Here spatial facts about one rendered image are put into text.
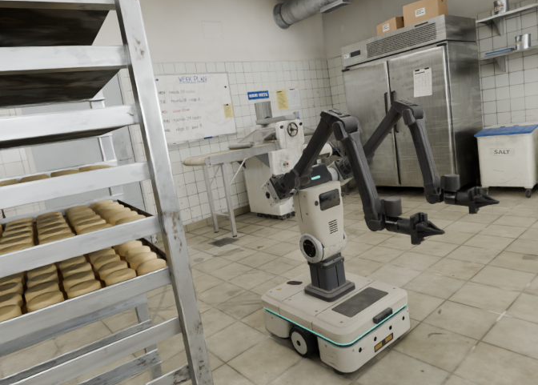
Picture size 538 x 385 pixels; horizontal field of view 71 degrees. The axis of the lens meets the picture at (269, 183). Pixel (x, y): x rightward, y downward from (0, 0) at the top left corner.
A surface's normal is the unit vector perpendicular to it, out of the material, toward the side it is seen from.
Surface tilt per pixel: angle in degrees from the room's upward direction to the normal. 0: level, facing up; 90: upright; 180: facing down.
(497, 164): 89
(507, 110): 90
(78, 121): 90
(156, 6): 90
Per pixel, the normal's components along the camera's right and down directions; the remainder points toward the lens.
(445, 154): -0.76, 0.22
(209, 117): 0.64, 0.02
